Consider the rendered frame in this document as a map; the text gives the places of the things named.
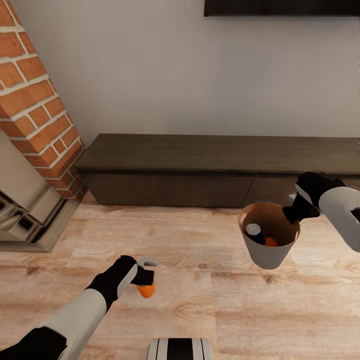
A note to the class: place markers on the wood fireplace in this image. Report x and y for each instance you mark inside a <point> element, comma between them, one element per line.
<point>33,215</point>

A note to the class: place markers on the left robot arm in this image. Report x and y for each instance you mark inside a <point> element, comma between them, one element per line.
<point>64,334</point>

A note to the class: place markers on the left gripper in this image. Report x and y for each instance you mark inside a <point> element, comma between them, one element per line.
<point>146,277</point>

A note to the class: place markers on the cabinet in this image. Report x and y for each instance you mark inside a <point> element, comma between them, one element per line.
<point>212,170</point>

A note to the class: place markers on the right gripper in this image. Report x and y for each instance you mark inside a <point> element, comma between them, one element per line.
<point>298,212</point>

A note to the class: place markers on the robot trunk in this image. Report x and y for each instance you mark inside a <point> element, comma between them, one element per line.
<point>180,349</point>

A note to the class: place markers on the trash can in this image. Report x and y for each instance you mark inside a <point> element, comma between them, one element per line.
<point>276,226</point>

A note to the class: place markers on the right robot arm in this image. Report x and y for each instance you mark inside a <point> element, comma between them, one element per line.
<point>340,204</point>

